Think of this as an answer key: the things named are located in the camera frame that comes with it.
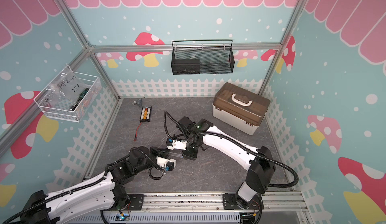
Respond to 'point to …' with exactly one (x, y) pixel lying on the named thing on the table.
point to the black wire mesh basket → (202, 57)
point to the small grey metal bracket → (138, 102)
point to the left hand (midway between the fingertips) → (168, 149)
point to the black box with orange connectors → (146, 113)
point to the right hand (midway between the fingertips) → (186, 154)
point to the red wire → (136, 130)
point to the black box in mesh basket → (185, 66)
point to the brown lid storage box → (239, 107)
